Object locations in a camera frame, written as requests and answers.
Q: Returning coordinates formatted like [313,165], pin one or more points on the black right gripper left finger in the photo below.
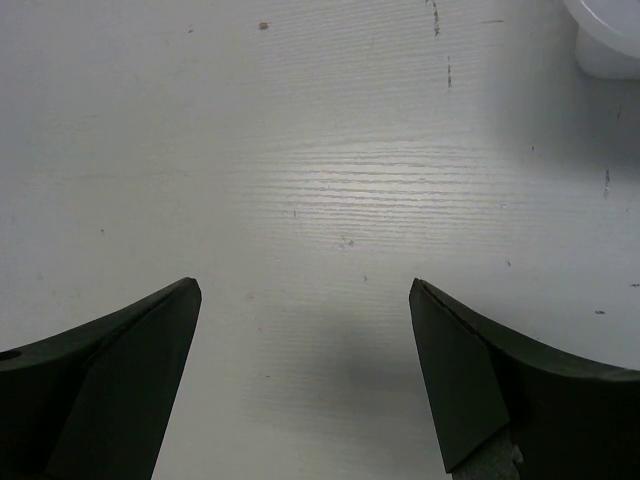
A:
[94,402]

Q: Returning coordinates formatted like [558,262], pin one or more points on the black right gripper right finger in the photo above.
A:
[506,406]

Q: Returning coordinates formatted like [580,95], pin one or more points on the white perforated plastic basket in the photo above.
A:
[607,41]

